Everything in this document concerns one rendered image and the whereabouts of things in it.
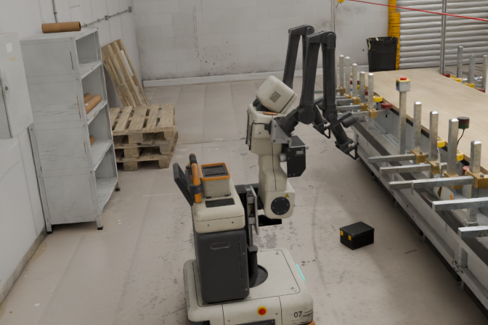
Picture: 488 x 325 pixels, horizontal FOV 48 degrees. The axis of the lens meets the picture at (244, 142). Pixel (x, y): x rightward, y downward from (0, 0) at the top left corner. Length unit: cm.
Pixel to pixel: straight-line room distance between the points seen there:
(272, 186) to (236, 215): 28
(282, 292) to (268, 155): 73
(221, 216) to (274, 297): 55
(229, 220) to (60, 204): 219
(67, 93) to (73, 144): 40
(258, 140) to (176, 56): 789
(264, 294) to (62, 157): 217
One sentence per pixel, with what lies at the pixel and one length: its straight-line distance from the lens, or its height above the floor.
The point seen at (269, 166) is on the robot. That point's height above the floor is 94.
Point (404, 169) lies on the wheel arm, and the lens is 313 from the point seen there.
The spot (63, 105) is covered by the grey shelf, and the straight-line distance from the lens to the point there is 441.
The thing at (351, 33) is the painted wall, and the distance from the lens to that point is 1089.
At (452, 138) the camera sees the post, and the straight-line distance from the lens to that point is 293.
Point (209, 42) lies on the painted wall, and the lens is 1058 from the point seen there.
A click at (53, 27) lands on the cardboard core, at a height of 160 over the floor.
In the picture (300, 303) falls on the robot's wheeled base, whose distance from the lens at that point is 300.
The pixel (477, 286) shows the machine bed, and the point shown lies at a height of 16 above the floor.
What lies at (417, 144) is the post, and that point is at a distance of 343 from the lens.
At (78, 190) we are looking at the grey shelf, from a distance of 459.
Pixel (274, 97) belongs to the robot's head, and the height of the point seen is 131.
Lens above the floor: 189
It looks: 17 degrees down
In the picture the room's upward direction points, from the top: 4 degrees counter-clockwise
